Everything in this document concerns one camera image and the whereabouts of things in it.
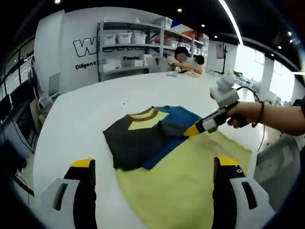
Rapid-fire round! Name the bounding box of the beige cloth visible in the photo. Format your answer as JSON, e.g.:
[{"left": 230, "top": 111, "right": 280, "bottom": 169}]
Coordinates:
[{"left": 185, "top": 70, "right": 203, "bottom": 78}]

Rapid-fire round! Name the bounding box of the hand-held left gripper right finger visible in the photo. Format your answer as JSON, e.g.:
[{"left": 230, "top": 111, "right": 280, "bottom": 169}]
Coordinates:
[{"left": 213, "top": 156, "right": 276, "bottom": 229}]

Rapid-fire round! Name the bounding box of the dark bead bracelet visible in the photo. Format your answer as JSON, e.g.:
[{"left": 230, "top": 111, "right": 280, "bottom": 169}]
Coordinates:
[{"left": 258, "top": 101, "right": 265, "bottom": 125}]

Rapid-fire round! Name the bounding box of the yellow grey blue garment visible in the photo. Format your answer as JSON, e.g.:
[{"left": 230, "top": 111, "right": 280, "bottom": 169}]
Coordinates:
[{"left": 102, "top": 105, "right": 253, "bottom": 229}]

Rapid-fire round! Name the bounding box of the long ceiling light strip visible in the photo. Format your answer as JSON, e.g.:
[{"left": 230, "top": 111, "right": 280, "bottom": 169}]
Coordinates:
[{"left": 218, "top": 0, "right": 244, "bottom": 46}]

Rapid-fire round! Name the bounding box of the grey office desk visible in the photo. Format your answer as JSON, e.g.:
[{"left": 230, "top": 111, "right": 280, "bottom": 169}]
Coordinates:
[{"left": 4, "top": 95, "right": 41, "bottom": 153}]

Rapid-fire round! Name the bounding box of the white metal frame stand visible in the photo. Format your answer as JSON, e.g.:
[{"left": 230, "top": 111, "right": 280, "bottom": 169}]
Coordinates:
[{"left": 28, "top": 53, "right": 60, "bottom": 110}]

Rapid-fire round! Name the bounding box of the pink wall poster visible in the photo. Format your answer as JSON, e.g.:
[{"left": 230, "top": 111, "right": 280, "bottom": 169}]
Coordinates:
[{"left": 216, "top": 42, "right": 225, "bottom": 58}]

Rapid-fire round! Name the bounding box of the black tripod stand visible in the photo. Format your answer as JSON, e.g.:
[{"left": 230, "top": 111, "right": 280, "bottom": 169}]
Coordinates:
[{"left": 209, "top": 42, "right": 229, "bottom": 74}]

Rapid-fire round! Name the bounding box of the shelf rack with bins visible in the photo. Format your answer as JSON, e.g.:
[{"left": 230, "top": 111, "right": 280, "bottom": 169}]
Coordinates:
[{"left": 162, "top": 23, "right": 210, "bottom": 72}]

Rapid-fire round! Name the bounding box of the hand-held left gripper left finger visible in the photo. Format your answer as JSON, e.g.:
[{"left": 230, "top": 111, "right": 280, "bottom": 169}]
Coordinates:
[{"left": 41, "top": 158, "right": 97, "bottom": 229}]

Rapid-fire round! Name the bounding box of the black computer monitor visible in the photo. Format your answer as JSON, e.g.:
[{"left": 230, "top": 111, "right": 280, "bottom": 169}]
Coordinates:
[{"left": 0, "top": 94, "right": 12, "bottom": 120}]

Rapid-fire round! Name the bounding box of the white storage bin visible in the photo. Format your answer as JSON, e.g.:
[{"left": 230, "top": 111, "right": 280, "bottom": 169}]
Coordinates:
[
  {"left": 131, "top": 32, "right": 147, "bottom": 45},
  {"left": 116, "top": 32, "right": 132, "bottom": 45},
  {"left": 103, "top": 34, "right": 117, "bottom": 46}
]

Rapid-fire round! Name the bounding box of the person's right hand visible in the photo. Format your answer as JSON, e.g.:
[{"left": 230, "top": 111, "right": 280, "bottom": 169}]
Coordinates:
[{"left": 226, "top": 101, "right": 263, "bottom": 129}]

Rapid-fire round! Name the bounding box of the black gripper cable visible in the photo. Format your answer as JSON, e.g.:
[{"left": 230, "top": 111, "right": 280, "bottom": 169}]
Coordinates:
[{"left": 234, "top": 85, "right": 266, "bottom": 152}]

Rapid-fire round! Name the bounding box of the black floor stand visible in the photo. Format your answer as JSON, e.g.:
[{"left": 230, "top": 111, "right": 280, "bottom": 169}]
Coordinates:
[{"left": 11, "top": 167, "right": 35, "bottom": 197}]

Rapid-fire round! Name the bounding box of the grey metal shelf rack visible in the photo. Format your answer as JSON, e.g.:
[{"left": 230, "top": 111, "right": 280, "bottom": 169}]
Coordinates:
[{"left": 97, "top": 20, "right": 165, "bottom": 82}]

